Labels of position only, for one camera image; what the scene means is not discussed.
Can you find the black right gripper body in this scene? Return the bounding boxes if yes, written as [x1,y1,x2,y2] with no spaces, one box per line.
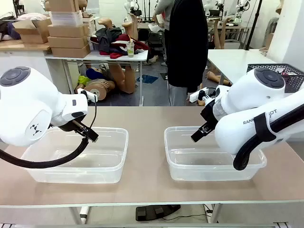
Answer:
[200,101,218,130]

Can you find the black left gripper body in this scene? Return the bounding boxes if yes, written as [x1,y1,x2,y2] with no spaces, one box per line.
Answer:
[51,119,87,136]

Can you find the clear plastic bin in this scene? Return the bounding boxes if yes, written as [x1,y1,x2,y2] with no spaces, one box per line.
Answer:
[20,127,129,184]
[164,125,267,182]

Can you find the dark grey perforated basket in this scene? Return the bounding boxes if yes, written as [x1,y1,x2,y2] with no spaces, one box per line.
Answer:
[247,63,304,94]

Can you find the tan mannequin leg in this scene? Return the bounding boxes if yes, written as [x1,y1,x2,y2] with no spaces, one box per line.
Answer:
[205,70,233,87]

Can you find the tan mannequin torso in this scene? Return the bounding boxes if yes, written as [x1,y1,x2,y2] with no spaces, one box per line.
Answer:
[75,79,116,102]

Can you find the white work table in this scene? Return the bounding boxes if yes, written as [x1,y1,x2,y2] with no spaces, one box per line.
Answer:
[207,48,279,85]

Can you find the tan mannequin legs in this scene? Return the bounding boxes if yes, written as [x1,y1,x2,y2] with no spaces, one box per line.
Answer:
[111,63,138,95]

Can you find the person in black hoodie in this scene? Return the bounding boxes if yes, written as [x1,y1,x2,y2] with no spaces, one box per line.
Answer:
[163,0,209,107]

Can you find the white folding table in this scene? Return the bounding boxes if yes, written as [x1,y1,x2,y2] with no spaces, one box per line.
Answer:
[45,48,149,106]

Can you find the white table leg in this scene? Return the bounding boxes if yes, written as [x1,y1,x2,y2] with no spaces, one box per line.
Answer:
[209,203,223,224]

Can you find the black foot pedal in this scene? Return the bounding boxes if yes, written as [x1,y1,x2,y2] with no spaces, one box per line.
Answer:
[135,204,182,221]

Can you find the plastic drink cup with straw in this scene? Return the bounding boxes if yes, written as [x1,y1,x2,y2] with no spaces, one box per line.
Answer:
[125,40,135,58]

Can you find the wooden shelf board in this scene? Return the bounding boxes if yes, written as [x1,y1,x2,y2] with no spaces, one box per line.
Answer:
[0,39,52,51]

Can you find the pile of dark clothes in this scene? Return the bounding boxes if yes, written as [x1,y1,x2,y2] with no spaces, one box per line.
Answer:
[90,27,151,60]

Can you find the black tripod pole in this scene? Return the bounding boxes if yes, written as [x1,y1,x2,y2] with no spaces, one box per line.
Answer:
[245,0,263,50]

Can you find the open cardboard box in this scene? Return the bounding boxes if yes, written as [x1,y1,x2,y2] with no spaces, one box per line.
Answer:
[12,18,52,44]

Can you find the white plastic crate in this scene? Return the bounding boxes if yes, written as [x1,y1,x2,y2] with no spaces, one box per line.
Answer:
[50,11,83,27]

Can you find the person in grey shirt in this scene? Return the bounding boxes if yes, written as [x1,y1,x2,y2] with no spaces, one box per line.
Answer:
[152,0,176,32]

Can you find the tall cardboard box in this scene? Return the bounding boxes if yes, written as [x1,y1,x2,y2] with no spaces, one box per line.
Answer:
[48,0,80,13]

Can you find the thin black camera cable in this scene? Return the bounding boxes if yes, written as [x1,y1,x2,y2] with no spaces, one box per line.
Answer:
[88,94,98,130]

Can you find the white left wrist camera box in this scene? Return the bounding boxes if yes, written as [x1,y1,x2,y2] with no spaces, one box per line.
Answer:
[80,88,98,103]

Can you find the black sleeved left arm cable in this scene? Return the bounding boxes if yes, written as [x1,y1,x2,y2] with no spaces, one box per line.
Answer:
[0,139,90,170]

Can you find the black sleeved arm cable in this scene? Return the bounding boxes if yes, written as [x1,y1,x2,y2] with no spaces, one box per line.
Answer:
[0,139,90,170]
[233,94,304,171]

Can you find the black sleeved right arm cable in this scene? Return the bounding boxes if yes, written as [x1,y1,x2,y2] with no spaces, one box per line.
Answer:
[233,94,304,171]

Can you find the thin black pedal cable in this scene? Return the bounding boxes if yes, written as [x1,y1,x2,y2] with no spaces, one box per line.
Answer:
[166,203,215,219]

